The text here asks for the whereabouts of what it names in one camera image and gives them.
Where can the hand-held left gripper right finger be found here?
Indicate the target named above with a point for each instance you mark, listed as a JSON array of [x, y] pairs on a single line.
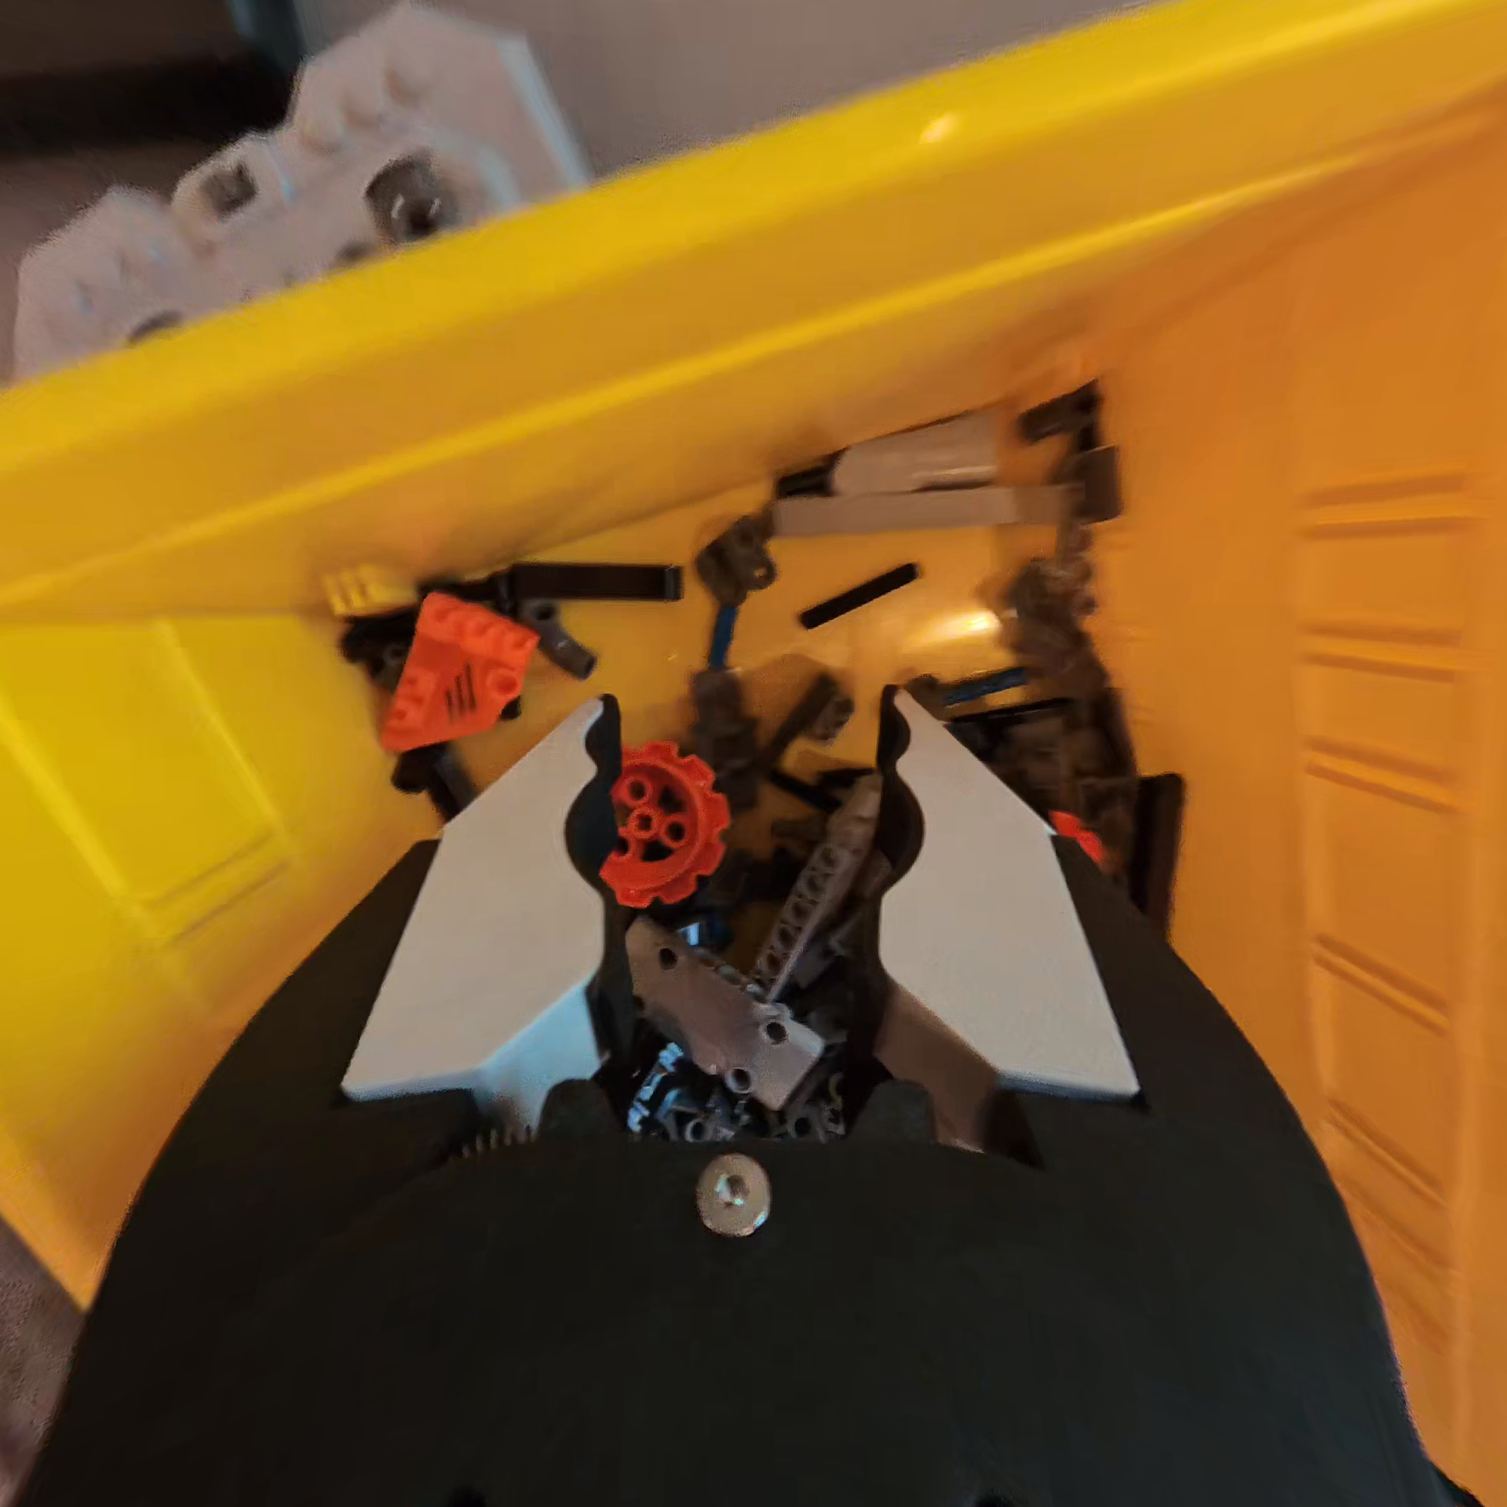
[[1000, 941]]

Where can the light grey toy block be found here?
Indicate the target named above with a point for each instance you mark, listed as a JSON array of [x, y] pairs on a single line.
[[353, 141]]

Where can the grey block with holes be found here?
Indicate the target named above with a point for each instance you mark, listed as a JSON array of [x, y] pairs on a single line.
[[717, 1013]]

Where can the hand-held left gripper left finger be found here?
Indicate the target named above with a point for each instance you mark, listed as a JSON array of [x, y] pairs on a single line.
[[496, 941]]

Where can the large orange gear wheel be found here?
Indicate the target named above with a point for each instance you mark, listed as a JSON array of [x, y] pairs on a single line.
[[663, 823]]

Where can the long black flat strip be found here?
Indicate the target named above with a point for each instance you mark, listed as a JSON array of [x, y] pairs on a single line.
[[1157, 847]]

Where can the pile of toy building parts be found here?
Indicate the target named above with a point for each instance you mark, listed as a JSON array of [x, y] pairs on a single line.
[[1059, 660]]

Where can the yellow plastic bin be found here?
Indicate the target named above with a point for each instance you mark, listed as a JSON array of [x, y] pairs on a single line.
[[704, 295]]

